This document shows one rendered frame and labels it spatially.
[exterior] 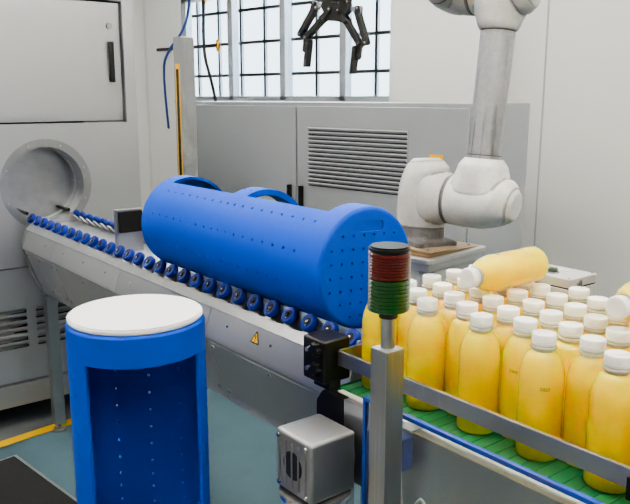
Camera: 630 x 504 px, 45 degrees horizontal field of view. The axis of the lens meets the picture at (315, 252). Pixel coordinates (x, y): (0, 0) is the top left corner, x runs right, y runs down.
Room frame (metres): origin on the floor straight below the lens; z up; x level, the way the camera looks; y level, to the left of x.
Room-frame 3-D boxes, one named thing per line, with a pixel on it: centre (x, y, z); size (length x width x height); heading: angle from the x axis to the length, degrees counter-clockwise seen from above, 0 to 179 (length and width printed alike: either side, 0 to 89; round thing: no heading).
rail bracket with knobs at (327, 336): (1.47, -0.03, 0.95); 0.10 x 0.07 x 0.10; 128
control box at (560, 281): (1.64, -0.51, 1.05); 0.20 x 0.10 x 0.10; 38
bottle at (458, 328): (1.32, -0.28, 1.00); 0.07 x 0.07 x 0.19
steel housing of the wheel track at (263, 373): (2.45, 0.49, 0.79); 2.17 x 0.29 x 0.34; 38
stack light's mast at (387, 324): (1.10, -0.11, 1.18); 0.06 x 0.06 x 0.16
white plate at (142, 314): (1.52, 0.38, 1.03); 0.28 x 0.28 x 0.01
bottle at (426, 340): (1.35, -0.21, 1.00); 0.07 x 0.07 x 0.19
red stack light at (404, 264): (1.10, -0.11, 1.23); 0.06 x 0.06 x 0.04
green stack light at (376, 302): (1.10, -0.11, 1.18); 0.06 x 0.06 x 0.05
